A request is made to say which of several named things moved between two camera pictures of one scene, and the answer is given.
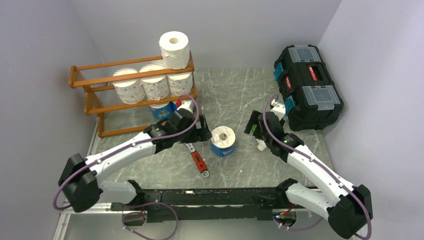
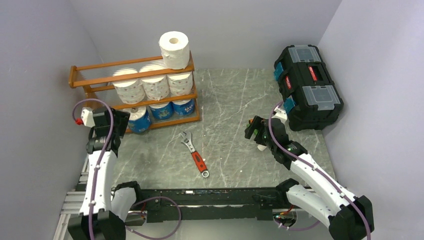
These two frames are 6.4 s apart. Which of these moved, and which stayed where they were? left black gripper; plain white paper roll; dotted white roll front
Moved: left black gripper
Stayed: plain white paper roll; dotted white roll front
